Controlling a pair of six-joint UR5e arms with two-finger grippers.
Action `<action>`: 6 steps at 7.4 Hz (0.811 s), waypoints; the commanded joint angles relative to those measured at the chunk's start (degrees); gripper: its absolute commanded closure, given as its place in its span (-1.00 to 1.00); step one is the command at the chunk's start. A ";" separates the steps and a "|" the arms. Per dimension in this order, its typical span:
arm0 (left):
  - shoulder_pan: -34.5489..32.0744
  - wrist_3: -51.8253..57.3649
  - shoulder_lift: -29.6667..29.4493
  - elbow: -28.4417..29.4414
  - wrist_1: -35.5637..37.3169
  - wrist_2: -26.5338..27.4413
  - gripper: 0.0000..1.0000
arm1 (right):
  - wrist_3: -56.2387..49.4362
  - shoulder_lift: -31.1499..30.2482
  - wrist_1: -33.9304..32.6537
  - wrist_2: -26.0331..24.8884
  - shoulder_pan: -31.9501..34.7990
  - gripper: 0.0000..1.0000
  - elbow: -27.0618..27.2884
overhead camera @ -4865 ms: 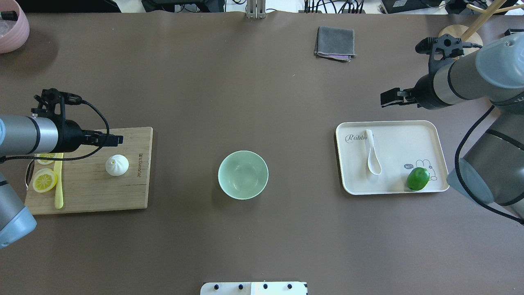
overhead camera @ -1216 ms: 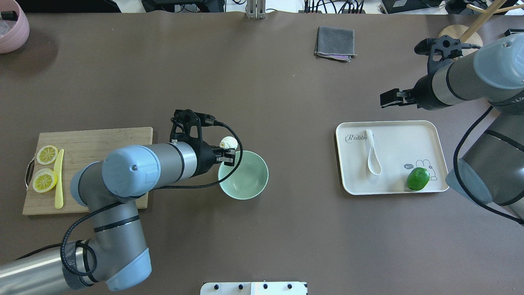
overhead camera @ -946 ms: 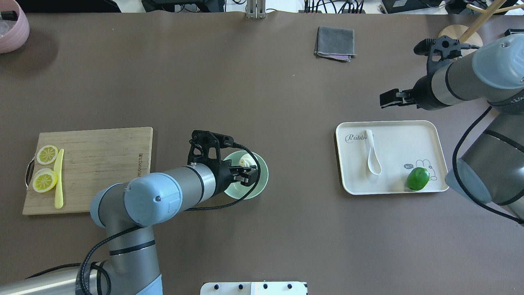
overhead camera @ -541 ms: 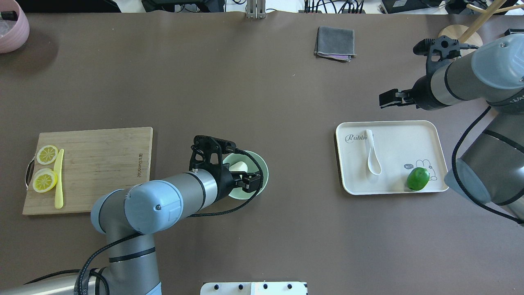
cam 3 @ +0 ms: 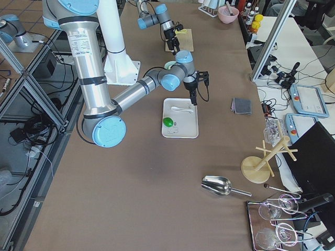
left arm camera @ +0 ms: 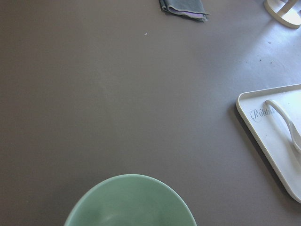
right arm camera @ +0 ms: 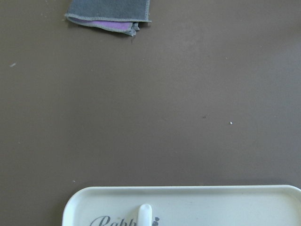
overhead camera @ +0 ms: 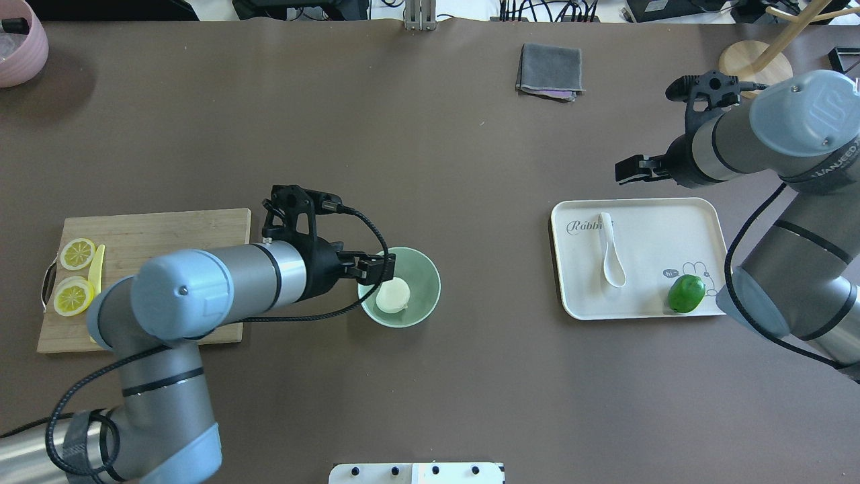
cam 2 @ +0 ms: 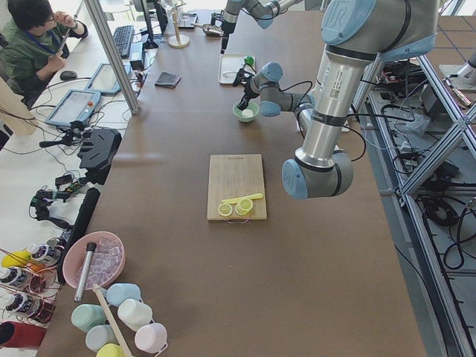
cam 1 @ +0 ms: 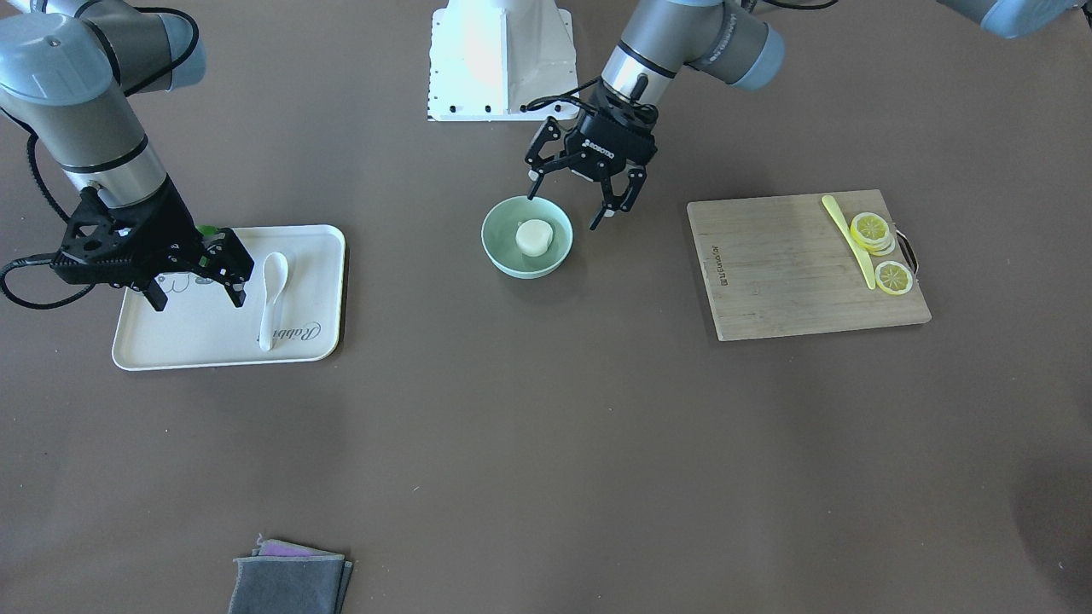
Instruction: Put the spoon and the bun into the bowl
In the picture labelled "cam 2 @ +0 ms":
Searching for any white rectangular tray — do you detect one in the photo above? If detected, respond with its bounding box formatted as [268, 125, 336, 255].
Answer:
[218, 54, 256, 85]

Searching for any bottle top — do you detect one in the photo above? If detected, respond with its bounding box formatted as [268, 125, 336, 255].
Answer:
[26, 244, 62, 267]

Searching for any bottle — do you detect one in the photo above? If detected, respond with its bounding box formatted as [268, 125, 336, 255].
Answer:
[1, 292, 42, 318]
[26, 244, 62, 267]
[1, 266, 33, 291]

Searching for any green cup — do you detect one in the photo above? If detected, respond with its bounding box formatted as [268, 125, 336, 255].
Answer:
[71, 304, 106, 333]

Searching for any white bun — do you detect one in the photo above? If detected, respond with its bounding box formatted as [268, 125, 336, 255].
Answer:
[241, 109, 254, 118]

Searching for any black device stand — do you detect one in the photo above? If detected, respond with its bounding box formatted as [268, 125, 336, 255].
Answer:
[77, 128, 122, 184]

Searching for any metal cylinder tube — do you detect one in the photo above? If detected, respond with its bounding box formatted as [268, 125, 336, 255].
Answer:
[74, 242, 97, 303]

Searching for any black keyboard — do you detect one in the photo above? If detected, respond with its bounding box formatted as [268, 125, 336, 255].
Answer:
[112, 25, 134, 59]

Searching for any black long bar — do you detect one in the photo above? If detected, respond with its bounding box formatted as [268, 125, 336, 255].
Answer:
[57, 187, 100, 286]

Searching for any lemon slice left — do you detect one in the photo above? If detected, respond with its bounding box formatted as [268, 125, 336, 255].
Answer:
[217, 203, 234, 217]

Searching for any yellow toy knife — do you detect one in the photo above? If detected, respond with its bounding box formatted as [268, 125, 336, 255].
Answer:
[222, 193, 264, 205]

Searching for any small dark tray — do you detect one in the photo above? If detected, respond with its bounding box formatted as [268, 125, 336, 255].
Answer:
[178, 13, 198, 30]

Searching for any person in green shirt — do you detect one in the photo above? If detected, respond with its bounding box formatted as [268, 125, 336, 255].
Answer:
[1, 1, 89, 106]

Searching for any aluminium frame rail right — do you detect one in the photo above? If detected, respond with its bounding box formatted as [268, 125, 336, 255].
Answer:
[362, 48, 475, 356]

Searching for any teach pendant far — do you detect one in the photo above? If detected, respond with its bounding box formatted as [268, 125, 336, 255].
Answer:
[85, 63, 120, 96]

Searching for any red cup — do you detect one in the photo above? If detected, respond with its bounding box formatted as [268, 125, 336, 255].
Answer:
[1, 321, 47, 350]

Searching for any teach pendant near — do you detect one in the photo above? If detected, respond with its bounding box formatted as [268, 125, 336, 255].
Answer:
[45, 89, 101, 127]

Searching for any teach pendant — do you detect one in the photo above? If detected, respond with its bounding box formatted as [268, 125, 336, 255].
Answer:
[45, 89, 101, 127]
[85, 63, 120, 96]

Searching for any aluminium frame post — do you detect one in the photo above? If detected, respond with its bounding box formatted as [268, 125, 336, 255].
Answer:
[84, 0, 140, 115]

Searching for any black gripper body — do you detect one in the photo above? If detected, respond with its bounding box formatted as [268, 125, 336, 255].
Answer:
[210, 10, 236, 33]
[233, 68, 257, 97]

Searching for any pink bowl with ice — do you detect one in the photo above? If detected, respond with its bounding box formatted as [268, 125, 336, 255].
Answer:
[62, 231, 126, 290]

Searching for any white spoon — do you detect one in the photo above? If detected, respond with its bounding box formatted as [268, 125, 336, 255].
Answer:
[221, 71, 237, 77]

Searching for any light blue lower cup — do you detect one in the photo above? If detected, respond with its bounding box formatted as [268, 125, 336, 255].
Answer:
[85, 324, 118, 353]

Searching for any dark folded cloth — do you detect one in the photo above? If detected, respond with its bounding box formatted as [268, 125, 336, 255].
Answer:
[154, 71, 181, 89]

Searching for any green bowl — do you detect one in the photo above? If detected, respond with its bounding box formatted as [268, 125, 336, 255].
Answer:
[232, 101, 260, 123]

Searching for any yellow cup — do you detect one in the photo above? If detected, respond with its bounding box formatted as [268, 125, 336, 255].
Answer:
[96, 343, 126, 357]

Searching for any black monitor stand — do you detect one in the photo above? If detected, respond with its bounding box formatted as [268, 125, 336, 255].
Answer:
[135, 0, 168, 50]

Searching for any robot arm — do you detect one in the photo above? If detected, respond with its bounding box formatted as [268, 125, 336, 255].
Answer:
[235, 1, 440, 199]
[210, 1, 300, 55]

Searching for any wooden cup rack pole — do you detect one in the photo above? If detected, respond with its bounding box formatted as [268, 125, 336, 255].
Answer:
[93, 284, 132, 357]

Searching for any wooden cutting board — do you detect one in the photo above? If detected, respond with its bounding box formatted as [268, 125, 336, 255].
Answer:
[207, 154, 267, 221]

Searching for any pink cup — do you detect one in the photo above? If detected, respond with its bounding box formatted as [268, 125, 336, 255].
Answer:
[135, 323, 168, 353]

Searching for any metal scoop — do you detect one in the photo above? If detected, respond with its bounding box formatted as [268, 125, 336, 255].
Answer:
[192, 22, 223, 37]

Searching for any bottle middle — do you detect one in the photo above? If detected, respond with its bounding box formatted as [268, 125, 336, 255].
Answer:
[1, 266, 33, 291]

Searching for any computer mouse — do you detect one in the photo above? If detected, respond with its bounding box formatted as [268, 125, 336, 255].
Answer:
[59, 70, 77, 81]

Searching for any wooden stand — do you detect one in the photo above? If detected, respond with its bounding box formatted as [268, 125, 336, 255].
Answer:
[162, 1, 190, 48]

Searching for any bottle bottom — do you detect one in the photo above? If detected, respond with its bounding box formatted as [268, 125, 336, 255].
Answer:
[1, 292, 42, 318]

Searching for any lemon slice stack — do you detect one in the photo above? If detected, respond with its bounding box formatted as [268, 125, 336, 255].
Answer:
[235, 199, 254, 216]

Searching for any green toy vegetable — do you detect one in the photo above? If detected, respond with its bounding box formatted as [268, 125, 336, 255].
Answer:
[243, 56, 254, 68]

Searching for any white cup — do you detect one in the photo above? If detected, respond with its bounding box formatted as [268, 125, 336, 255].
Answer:
[118, 299, 152, 332]

